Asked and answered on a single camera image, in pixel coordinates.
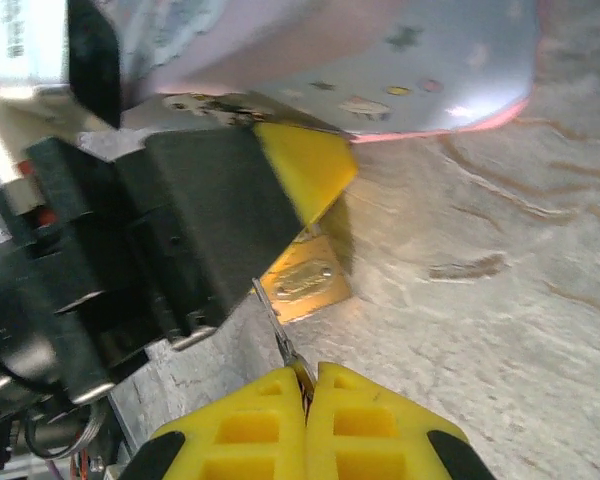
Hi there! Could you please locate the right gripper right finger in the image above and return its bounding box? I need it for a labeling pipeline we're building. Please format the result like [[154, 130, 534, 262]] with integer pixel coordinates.
[[304, 361, 496, 480]]

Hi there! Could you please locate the small brass padlock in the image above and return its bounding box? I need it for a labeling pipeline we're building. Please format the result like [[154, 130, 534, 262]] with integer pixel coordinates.
[[258, 234, 354, 325]]

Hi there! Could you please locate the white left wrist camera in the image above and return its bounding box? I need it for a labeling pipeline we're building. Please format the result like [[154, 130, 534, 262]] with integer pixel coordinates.
[[0, 0, 124, 184]]

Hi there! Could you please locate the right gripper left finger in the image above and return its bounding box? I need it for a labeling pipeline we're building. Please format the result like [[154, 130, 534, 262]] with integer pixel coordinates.
[[124, 366, 310, 480]]

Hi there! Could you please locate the silver key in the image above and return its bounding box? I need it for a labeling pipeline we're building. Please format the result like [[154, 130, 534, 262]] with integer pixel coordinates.
[[251, 277, 315, 401]]

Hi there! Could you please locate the pastel cartoon tin box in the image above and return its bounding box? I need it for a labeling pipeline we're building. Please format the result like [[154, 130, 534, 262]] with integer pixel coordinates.
[[122, 0, 539, 146]]

